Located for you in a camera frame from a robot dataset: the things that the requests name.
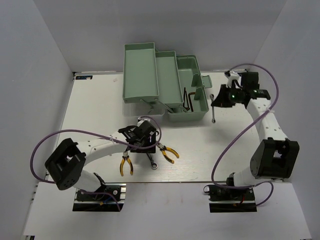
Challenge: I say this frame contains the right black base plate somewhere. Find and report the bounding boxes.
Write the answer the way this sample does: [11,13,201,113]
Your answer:
[203,184,257,213]

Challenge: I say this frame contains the yellow-handled pliers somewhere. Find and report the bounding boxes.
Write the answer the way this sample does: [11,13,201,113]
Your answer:
[119,151,134,177]
[157,142,180,165]

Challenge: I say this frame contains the green cantilever toolbox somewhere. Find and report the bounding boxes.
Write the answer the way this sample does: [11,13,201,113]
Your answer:
[122,42,213,122]

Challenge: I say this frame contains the left blue label sticker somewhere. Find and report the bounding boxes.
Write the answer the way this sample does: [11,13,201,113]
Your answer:
[75,75,93,80]

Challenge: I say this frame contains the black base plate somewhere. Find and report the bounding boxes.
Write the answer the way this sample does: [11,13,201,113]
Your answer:
[72,183,127,212]
[203,184,257,213]

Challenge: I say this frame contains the bent brown hex key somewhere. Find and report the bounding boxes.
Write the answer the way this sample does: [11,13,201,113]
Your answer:
[188,91,196,112]

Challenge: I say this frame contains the small silver wrench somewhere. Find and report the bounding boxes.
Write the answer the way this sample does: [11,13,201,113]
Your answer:
[209,93,216,124]

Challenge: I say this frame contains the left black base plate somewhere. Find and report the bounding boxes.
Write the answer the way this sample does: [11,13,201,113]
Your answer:
[72,183,127,212]

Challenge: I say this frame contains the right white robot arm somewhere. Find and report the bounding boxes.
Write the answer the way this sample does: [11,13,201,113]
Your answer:
[211,70,300,200]

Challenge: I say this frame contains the large silver ratchet wrench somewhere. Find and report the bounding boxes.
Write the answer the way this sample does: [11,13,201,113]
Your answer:
[146,153,158,170]

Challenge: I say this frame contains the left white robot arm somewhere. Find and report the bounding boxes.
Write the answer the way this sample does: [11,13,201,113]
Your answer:
[44,119,157,200]

